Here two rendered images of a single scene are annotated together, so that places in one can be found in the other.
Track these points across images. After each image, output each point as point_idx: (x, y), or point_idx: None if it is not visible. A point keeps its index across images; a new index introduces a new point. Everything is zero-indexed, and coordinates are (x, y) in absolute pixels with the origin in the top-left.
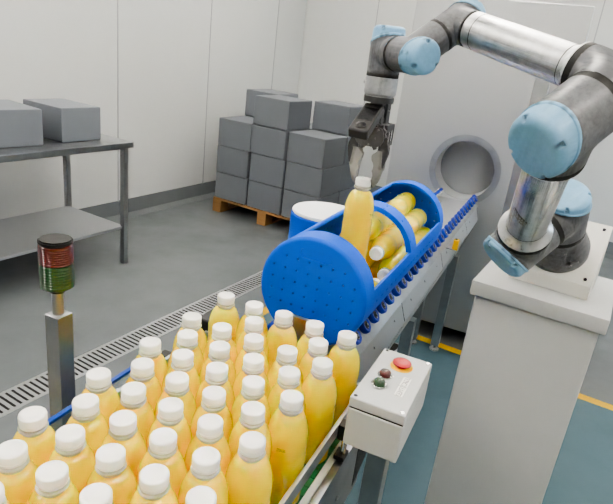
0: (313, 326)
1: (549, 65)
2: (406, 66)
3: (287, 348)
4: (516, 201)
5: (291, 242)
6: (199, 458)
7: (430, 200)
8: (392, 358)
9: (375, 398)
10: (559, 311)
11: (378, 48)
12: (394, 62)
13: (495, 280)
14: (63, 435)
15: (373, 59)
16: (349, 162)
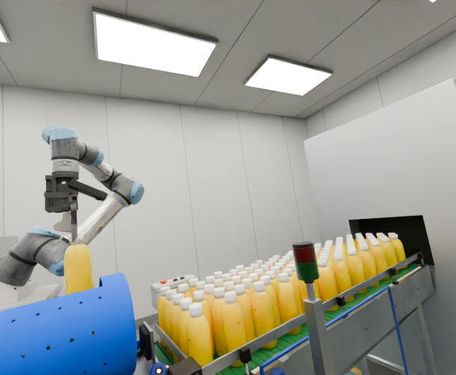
0: (174, 289)
1: (106, 169)
2: (100, 160)
3: (200, 282)
4: (104, 222)
5: (128, 284)
6: (256, 263)
7: None
8: (161, 285)
9: (190, 276)
10: (56, 289)
11: (80, 144)
12: (93, 156)
13: (34, 298)
14: (292, 264)
15: (77, 150)
16: (76, 224)
